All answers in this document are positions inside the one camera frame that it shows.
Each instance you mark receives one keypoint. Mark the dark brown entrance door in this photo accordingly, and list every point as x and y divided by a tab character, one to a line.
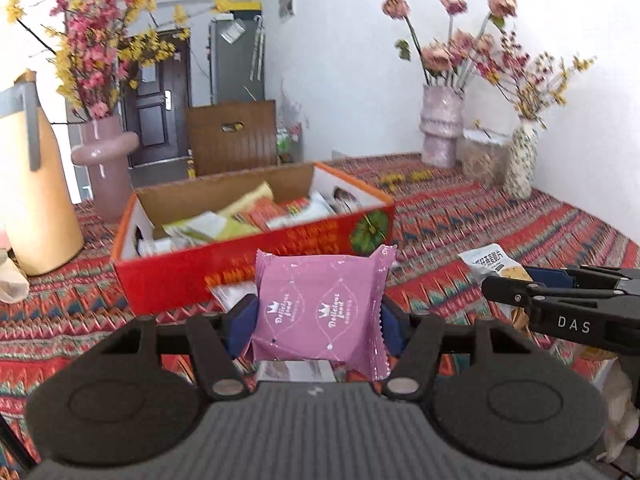
156	109

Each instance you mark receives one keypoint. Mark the brown wooden chair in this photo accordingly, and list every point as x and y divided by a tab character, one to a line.
232	136

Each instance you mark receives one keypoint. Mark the red cardboard snack box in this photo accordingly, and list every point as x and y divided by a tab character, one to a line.
153	284

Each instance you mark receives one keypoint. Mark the dried pink roses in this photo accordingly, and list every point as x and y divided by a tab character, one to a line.
449	63

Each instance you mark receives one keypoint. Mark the pink snack packet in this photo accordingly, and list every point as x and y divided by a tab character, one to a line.
323	307

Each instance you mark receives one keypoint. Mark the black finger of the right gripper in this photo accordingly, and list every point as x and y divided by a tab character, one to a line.
570	274
582	290

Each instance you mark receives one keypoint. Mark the yellow thermos jug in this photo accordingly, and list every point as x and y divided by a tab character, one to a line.
39	217

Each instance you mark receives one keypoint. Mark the white chips packet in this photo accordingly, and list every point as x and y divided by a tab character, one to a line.
492	260

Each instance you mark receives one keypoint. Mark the fallen yellow flower petals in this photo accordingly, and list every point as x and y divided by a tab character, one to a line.
394	181

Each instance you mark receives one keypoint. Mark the red yellow berry sprigs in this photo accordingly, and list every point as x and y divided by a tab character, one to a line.
530	83

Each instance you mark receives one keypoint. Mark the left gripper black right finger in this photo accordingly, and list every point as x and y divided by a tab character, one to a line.
414	340

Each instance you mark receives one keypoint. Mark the pink yellow blossom branches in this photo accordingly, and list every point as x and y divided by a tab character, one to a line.
101	46

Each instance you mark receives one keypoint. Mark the green white snack packet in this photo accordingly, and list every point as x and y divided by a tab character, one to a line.
209	227

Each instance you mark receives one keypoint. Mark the grey refrigerator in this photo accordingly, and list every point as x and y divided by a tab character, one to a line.
235	47

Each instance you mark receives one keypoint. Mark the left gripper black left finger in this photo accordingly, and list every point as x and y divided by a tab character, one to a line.
215	342

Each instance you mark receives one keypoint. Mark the pink glass vase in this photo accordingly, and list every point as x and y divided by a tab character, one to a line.
104	150

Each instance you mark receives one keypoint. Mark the wall electrical panel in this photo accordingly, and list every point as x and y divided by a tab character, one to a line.
286	9

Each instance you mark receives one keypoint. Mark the yellow box on refrigerator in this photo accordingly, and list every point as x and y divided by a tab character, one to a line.
242	6

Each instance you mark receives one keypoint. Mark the beige crumpled paper cup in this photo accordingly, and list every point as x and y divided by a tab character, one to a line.
14	287

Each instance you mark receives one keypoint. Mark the textured pink ceramic vase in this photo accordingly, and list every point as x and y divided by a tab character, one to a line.
441	122

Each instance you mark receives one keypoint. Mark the orange red snack packet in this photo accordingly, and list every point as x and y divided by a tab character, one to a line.
255	208

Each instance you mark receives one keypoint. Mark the white speckled slim vase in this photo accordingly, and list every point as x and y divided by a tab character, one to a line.
522	159

